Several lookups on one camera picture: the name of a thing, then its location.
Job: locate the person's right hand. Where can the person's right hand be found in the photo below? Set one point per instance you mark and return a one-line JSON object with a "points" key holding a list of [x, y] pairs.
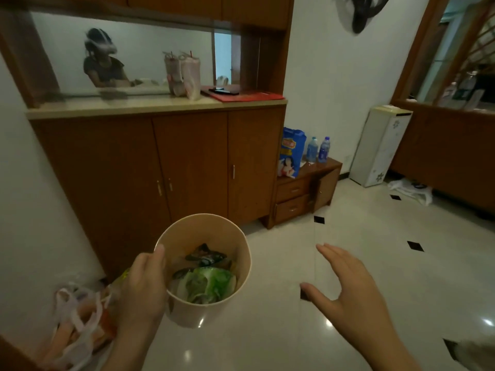
{"points": [[355, 305]]}

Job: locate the person's left hand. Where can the person's left hand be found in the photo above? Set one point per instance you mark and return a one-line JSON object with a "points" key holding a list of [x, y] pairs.
{"points": [[147, 289]]}

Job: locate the green wrapper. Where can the green wrapper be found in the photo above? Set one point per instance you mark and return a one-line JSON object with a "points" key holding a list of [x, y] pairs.
{"points": [[209, 283]]}

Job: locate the dark blue snack wrapper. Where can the dark blue snack wrapper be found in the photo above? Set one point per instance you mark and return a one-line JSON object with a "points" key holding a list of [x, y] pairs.
{"points": [[205, 256]]}

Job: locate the pink plastic bin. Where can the pink plastic bin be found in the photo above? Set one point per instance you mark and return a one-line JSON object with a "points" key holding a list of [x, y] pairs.
{"points": [[205, 231]]}

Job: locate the person's left forearm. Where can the person's left forearm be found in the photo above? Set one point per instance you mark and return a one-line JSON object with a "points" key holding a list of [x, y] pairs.
{"points": [[127, 347]]}

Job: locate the white orange plastic bags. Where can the white orange plastic bags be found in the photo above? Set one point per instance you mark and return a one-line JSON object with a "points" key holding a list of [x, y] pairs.
{"points": [[77, 328]]}

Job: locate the white plastic bag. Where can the white plastic bag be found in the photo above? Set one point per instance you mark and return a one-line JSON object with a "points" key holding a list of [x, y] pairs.
{"points": [[412, 192]]}

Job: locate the white floor cabinet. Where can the white floor cabinet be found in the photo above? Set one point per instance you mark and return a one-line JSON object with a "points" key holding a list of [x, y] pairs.
{"points": [[381, 146]]}

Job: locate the blue printed bag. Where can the blue printed bag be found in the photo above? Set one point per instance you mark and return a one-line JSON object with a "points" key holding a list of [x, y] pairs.
{"points": [[292, 150]]}

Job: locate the wooden partition cabinet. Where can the wooden partition cabinet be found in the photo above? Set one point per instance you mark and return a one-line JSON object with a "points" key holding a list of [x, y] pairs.
{"points": [[444, 158]]}

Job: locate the black phone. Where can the black phone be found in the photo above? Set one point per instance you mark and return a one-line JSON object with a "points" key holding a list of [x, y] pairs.
{"points": [[224, 91]]}

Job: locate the pink plastic wrapped bundle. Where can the pink plastic wrapped bundle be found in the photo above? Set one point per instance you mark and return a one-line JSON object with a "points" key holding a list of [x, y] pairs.
{"points": [[190, 79]]}

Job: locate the cabinet mirror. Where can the cabinet mirror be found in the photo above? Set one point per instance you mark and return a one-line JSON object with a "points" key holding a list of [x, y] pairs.
{"points": [[147, 46]]}

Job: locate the large wooden wall cabinet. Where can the large wooden wall cabinet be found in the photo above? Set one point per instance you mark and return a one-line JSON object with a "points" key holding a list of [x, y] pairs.
{"points": [[116, 169]]}

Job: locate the dark anchor wall clock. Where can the dark anchor wall clock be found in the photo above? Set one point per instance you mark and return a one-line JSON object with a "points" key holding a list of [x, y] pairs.
{"points": [[363, 15]]}

